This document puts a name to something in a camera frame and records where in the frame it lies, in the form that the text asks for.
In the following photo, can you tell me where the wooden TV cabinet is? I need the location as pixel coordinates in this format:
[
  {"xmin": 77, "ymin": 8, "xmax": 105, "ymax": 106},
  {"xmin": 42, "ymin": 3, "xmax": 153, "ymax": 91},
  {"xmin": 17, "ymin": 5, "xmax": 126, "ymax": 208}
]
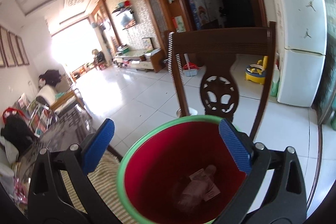
[{"xmin": 113, "ymin": 48, "xmax": 166, "ymax": 73}]

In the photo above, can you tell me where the brown paper trash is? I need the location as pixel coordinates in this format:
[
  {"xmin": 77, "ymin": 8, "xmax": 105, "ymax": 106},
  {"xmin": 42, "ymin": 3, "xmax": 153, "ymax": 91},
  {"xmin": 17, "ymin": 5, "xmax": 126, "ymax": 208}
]
[{"xmin": 177, "ymin": 165, "xmax": 221, "ymax": 212}]

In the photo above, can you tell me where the dark wooden carved chair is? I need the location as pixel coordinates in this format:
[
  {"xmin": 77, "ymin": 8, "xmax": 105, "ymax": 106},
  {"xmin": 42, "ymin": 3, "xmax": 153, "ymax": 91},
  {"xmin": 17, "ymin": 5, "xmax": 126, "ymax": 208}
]
[{"xmin": 166, "ymin": 22, "xmax": 276, "ymax": 140}]

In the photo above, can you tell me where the beige striped table mat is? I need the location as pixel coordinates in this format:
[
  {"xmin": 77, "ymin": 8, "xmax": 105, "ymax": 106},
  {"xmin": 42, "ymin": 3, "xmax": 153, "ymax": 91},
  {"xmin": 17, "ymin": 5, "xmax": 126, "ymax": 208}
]
[{"xmin": 59, "ymin": 151, "xmax": 137, "ymax": 224}]

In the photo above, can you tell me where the red bin with green rim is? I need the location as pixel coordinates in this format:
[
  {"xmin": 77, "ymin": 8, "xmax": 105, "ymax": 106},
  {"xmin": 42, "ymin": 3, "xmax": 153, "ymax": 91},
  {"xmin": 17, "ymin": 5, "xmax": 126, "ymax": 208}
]
[{"xmin": 117, "ymin": 115, "xmax": 247, "ymax": 223}]

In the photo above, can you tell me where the white refrigerator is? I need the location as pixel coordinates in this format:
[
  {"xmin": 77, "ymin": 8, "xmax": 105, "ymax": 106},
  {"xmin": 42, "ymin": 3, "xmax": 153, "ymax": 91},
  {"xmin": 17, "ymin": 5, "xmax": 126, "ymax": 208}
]
[{"xmin": 274, "ymin": 0, "xmax": 327, "ymax": 107}]

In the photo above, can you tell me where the yellow blue child potty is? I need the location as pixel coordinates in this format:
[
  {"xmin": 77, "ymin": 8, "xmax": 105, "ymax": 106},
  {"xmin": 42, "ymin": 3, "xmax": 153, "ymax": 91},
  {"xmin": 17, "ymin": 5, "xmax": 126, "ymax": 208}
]
[{"xmin": 245, "ymin": 56, "xmax": 268, "ymax": 85}]

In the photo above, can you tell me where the black clothes pile on sofa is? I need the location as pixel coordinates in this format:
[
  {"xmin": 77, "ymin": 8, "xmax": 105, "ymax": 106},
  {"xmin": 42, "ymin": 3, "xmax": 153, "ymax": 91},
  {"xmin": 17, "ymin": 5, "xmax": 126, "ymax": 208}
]
[{"xmin": 1, "ymin": 115, "xmax": 38, "ymax": 156}]

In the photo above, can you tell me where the framed wall picture nearest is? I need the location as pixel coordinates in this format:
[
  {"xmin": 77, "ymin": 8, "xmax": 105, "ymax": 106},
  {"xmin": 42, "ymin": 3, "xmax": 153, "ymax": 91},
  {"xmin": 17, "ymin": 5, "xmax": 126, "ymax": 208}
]
[{"xmin": 16, "ymin": 36, "xmax": 30, "ymax": 65}]

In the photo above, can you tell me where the wall mounted television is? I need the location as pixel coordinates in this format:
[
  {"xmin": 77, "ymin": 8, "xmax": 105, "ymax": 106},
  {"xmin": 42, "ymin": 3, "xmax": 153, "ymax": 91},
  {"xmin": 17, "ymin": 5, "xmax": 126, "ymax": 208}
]
[{"xmin": 117, "ymin": 10, "xmax": 137, "ymax": 30}]

